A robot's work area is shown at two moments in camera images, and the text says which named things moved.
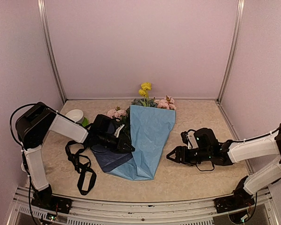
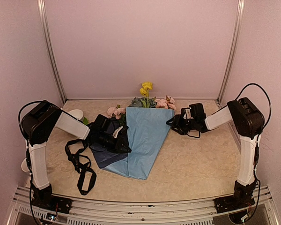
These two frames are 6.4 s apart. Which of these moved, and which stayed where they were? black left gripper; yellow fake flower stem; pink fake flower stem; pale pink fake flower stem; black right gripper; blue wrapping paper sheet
Moved: black right gripper; pink fake flower stem
Stayed: yellow fake flower stem; blue wrapping paper sheet; pale pink fake flower stem; black left gripper
